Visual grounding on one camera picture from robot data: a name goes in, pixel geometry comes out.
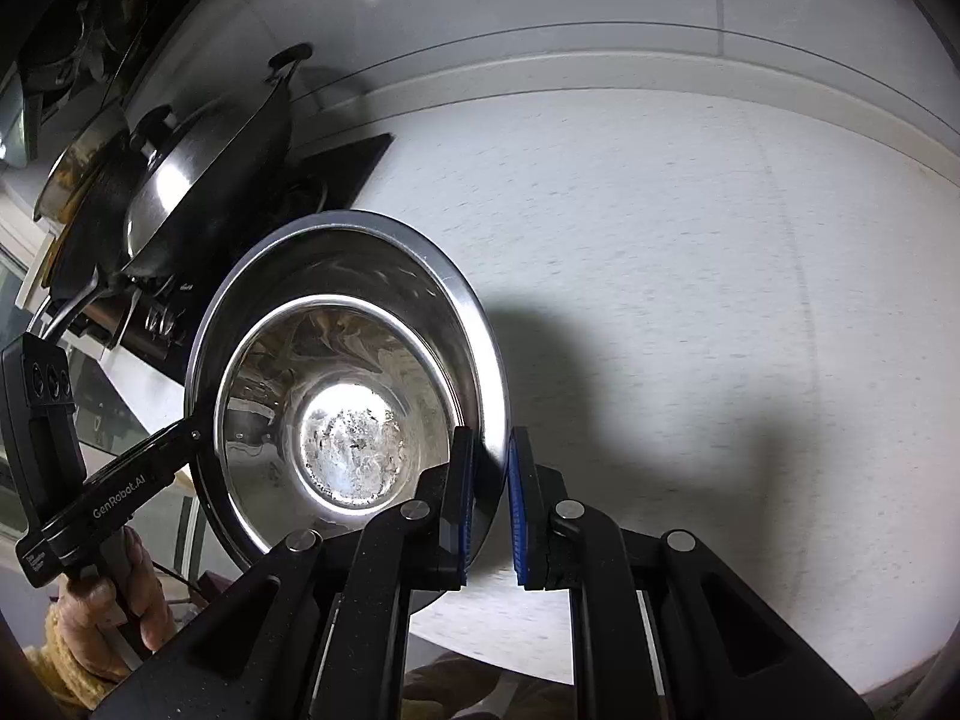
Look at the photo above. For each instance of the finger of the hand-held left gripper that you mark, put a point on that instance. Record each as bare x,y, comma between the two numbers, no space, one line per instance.
150,454

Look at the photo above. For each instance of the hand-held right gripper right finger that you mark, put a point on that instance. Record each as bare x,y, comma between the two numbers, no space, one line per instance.
517,517

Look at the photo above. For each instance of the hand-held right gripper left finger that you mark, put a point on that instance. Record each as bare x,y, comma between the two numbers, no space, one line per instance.
463,510

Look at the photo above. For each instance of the small steel bowl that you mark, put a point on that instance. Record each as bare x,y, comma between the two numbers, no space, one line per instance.
345,435

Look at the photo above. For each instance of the large steel bowl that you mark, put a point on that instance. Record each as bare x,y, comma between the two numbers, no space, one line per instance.
457,307

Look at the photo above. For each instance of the person's left forearm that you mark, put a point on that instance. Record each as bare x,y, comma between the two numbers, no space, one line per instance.
67,671

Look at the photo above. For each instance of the person's left hand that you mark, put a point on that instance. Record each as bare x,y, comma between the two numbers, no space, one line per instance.
154,607

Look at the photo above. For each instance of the brown cloth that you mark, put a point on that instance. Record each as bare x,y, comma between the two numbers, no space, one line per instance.
450,682

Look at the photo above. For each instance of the black frying pan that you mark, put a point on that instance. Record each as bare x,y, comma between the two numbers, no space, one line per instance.
97,232

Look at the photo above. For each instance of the steel wok lid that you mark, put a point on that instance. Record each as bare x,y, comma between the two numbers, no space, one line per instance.
187,172

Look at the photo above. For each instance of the steel pot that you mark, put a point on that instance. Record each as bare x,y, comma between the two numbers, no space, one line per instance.
71,161

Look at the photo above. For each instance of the black wok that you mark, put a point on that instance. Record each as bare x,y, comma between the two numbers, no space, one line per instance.
262,127

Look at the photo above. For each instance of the black stove top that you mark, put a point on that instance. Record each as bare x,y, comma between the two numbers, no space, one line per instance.
345,165

